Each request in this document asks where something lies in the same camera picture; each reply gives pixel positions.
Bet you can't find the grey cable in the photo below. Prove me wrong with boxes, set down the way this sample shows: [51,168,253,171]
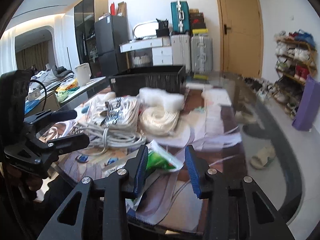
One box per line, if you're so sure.
[71,122,147,156]

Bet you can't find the bagged adidas socks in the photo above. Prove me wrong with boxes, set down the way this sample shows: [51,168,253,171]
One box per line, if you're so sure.
[85,96,140,132]

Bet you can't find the white rope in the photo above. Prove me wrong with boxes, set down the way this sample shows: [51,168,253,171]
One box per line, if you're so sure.
[138,106,181,137]

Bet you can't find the green white plastic packet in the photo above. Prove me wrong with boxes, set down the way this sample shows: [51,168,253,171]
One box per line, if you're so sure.
[146,140,184,177]

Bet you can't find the white foam wrap piece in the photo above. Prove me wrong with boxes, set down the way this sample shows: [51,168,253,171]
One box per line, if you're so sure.
[138,87,184,112]

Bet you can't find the person's left hand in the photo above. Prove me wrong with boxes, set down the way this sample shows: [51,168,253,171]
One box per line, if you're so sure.
[6,164,43,191]

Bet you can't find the white electric kettle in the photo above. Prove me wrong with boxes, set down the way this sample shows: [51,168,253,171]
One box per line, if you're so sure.
[75,63,92,87]

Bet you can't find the beige slipper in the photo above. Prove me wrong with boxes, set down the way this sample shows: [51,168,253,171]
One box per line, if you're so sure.
[250,146,276,170]

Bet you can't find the black cardboard box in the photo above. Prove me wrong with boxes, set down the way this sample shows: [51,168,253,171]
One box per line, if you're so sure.
[108,66,187,96]

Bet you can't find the woven laundry basket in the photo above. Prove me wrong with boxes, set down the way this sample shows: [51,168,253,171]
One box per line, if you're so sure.
[133,55,151,67]

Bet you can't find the black refrigerator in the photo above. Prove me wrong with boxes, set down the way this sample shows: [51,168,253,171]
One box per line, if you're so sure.
[94,15,129,77]

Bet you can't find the tall dark glass cabinet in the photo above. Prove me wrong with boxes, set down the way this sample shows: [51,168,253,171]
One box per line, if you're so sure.
[74,0,108,78]

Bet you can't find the anime print table mat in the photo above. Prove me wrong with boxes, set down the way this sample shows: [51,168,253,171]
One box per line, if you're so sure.
[43,81,247,234]

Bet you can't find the purple bag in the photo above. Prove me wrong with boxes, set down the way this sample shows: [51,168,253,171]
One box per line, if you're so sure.
[292,75,319,132]

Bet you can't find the white drawer desk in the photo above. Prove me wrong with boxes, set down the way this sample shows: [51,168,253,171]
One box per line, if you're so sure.
[120,36,173,67]

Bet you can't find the oval mirror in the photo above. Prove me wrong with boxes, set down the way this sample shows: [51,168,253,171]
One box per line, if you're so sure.
[132,21,158,40]

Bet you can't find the white suitcase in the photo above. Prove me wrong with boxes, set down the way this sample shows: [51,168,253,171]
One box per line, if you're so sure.
[171,34,191,73]

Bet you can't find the wooden shoe rack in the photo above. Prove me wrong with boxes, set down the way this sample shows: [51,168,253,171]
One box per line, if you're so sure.
[273,30,317,119]

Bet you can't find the teal suitcase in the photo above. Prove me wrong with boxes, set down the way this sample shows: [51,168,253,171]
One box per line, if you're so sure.
[171,1,190,34]

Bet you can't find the silver suitcase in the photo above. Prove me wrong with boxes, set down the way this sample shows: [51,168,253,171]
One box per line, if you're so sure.
[190,34,213,74]

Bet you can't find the stacked shoe boxes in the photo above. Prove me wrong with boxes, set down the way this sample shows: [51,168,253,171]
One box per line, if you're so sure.
[189,9,208,35]

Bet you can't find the wooden door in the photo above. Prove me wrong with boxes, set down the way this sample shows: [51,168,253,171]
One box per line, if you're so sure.
[217,0,264,77]

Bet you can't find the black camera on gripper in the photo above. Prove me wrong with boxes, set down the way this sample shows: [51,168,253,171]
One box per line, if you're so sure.
[1,70,33,131]

